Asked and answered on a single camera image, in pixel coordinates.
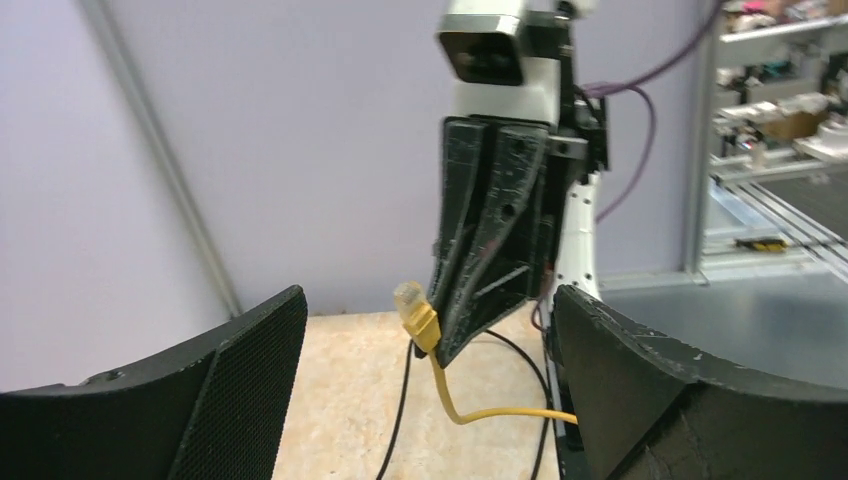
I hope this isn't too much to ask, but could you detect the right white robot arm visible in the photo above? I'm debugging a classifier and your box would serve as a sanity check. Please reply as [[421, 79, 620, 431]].
[[428, 1, 608, 367]]

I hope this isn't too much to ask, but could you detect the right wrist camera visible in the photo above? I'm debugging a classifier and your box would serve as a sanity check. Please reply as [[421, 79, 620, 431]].
[[436, 0, 568, 127]]

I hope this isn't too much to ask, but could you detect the black cable with plug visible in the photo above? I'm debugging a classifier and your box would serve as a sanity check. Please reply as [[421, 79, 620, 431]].
[[376, 327, 554, 480]]

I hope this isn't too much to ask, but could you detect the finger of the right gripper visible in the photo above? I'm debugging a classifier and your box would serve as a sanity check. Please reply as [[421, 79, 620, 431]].
[[429, 117, 489, 312], [436, 122, 548, 368]]

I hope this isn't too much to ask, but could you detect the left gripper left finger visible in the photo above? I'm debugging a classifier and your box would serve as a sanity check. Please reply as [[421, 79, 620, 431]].
[[1, 285, 308, 479]]

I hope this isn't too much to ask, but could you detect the yellow ethernet cable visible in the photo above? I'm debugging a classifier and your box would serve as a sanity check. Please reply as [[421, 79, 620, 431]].
[[392, 280, 579, 427]]

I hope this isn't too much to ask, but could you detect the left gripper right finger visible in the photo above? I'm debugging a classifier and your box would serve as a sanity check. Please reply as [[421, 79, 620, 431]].
[[554, 286, 847, 479]]

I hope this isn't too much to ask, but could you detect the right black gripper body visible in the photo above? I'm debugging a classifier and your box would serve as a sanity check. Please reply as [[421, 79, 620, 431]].
[[531, 9, 608, 285]]

